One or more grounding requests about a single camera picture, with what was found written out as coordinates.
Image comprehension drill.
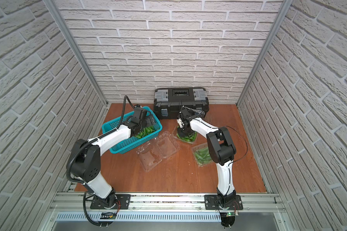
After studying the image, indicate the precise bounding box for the clear pepper container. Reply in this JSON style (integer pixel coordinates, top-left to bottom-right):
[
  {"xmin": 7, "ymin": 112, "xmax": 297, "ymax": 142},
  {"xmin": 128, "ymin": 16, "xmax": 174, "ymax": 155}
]
[
  {"xmin": 192, "ymin": 143, "xmax": 213, "ymax": 167},
  {"xmin": 172, "ymin": 125, "xmax": 198, "ymax": 144}
]

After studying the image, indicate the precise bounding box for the teal plastic perforated basket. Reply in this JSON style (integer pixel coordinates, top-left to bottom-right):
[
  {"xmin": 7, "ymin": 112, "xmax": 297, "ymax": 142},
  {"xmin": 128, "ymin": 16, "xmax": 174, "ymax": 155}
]
[{"xmin": 97, "ymin": 106, "xmax": 163, "ymax": 155}]

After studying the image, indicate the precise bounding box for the clear clamshell container with peppers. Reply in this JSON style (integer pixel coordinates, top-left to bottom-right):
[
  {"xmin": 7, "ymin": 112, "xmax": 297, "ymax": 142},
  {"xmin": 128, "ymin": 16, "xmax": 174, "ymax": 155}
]
[{"xmin": 136, "ymin": 131, "xmax": 181, "ymax": 172}]

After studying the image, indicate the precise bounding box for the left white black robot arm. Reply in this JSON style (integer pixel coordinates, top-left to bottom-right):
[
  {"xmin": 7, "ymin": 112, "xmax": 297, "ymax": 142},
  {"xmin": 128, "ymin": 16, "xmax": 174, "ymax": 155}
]
[{"xmin": 66, "ymin": 105, "xmax": 155, "ymax": 208}]

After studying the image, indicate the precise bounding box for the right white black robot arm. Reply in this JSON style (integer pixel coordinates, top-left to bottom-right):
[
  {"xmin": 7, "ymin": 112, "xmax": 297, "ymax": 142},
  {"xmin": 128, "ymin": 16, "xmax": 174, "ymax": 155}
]
[{"xmin": 177, "ymin": 106, "xmax": 241, "ymax": 210}]

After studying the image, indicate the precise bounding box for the black grey toolbox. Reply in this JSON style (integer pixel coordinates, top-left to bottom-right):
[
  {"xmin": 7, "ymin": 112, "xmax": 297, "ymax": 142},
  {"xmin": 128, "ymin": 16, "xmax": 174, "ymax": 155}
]
[{"xmin": 153, "ymin": 87, "xmax": 209, "ymax": 120}]

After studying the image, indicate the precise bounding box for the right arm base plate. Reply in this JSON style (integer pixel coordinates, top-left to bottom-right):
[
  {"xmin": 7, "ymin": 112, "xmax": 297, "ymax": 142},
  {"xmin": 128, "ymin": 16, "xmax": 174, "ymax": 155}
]
[{"xmin": 204, "ymin": 194, "xmax": 243, "ymax": 211}]

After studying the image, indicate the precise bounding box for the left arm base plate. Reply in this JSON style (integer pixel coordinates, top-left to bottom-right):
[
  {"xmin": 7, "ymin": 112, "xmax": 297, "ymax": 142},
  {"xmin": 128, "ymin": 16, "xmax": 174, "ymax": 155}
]
[{"xmin": 90, "ymin": 194, "xmax": 132, "ymax": 210}]

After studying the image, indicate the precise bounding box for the aluminium front rail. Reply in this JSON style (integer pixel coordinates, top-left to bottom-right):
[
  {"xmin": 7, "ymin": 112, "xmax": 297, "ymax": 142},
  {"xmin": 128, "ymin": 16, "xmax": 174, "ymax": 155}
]
[{"xmin": 49, "ymin": 192, "xmax": 284, "ymax": 214}]

